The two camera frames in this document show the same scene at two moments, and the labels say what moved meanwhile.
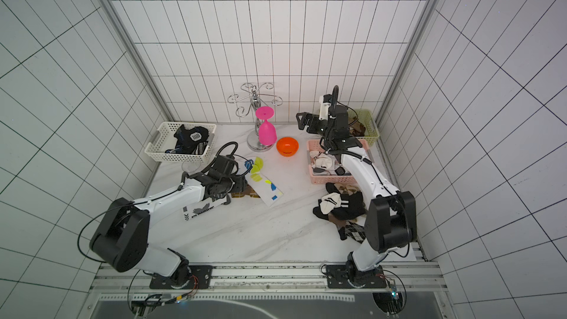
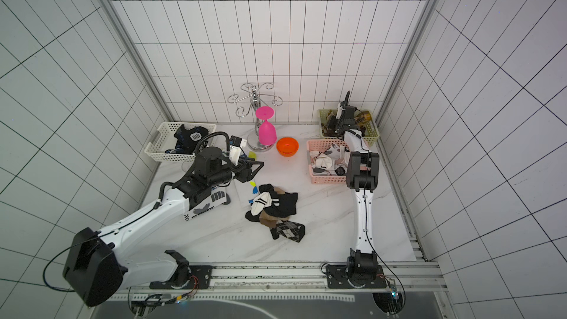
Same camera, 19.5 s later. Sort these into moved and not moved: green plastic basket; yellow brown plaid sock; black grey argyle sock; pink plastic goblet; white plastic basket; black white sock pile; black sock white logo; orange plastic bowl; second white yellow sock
Moved: black grey argyle sock; yellow brown plaid sock; black white sock pile
Not moved: green plastic basket; orange plastic bowl; black sock white logo; pink plastic goblet; white plastic basket; second white yellow sock
